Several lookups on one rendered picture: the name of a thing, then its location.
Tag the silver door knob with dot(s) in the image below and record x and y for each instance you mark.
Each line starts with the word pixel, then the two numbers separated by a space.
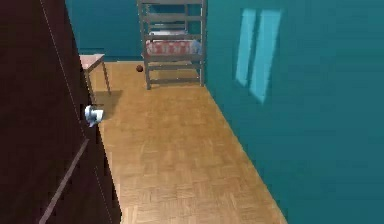
pixel 93 115

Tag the red patterned bed mattress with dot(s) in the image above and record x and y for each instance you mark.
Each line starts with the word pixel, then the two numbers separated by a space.
pixel 168 47

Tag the dark brown room door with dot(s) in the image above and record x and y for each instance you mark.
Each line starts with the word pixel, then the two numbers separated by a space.
pixel 36 100

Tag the blue pillow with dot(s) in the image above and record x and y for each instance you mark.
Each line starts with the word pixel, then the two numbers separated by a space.
pixel 196 46

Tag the brown ball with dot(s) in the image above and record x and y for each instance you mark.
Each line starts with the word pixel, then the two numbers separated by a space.
pixel 139 68

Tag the pink side table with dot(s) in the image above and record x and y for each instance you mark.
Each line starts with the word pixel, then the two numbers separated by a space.
pixel 90 61

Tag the grey wooden bunk bed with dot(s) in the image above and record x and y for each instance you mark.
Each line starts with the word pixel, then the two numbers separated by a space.
pixel 174 58

